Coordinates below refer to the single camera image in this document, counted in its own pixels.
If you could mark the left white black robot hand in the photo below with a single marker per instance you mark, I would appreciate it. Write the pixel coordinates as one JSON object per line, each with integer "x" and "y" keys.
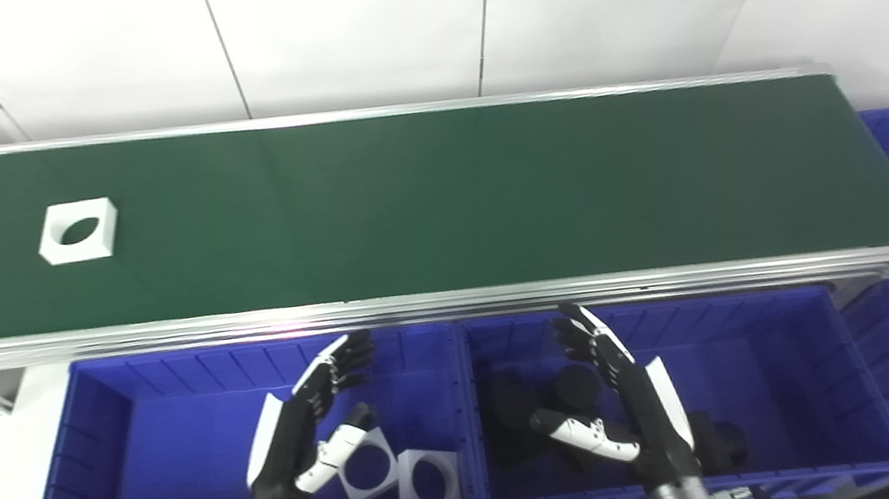
{"x": 283, "y": 456}

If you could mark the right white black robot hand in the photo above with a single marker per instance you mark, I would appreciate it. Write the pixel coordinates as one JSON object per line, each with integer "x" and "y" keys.
{"x": 652, "y": 419}

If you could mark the white square part with hole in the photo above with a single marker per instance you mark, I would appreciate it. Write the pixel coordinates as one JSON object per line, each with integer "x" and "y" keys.
{"x": 54, "y": 246}
{"x": 385, "y": 452}
{"x": 407, "y": 496}

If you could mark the black cylindrical part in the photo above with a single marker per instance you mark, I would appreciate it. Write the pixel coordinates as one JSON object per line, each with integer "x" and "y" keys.
{"x": 723, "y": 444}
{"x": 516, "y": 419}
{"x": 579, "y": 390}

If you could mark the blue bin with white parts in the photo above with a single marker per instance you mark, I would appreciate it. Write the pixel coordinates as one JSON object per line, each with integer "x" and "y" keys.
{"x": 164, "y": 453}

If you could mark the blue bin with black parts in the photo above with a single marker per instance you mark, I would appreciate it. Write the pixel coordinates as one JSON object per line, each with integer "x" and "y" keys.
{"x": 784, "y": 386}

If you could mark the green conveyor belt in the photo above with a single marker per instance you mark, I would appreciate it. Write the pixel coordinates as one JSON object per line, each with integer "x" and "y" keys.
{"x": 418, "y": 308}
{"x": 488, "y": 193}

